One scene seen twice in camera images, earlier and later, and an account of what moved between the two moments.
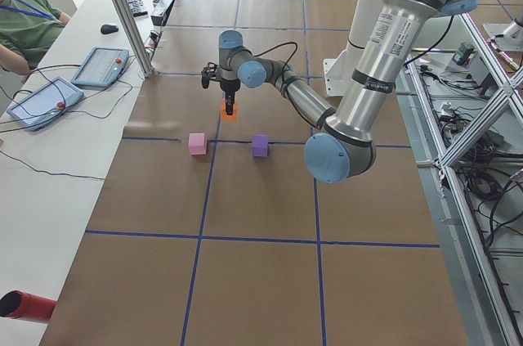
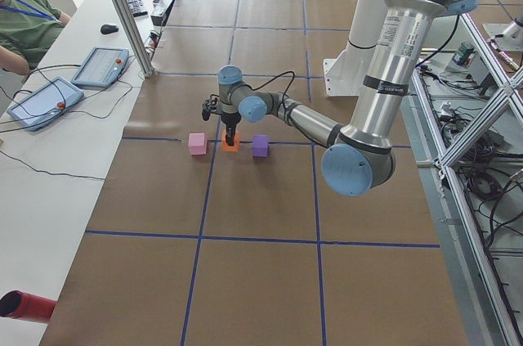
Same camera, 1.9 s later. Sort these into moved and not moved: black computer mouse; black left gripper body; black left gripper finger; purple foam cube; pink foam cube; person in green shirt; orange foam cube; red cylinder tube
Moved: black left gripper body; orange foam cube; black left gripper finger
Not moved: person in green shirt; red cylinder tube; black computer mouse; purple foam cube; pink foam cube
